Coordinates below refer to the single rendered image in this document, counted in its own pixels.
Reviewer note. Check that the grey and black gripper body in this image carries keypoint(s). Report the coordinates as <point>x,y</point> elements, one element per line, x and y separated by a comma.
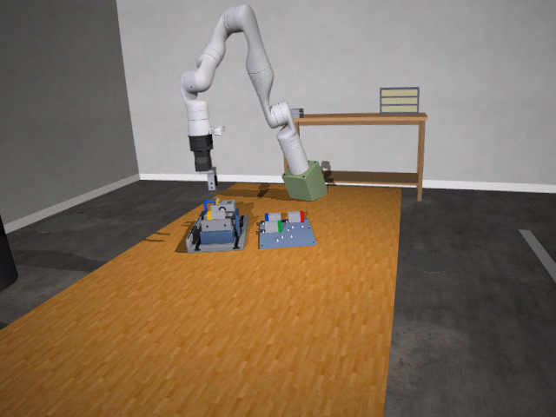
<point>201,142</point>

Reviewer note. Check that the grey metal blank with green end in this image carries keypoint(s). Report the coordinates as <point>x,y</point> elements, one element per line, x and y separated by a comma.
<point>273,226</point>

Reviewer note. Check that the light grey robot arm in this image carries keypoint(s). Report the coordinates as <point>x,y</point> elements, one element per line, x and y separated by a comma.
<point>234,19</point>

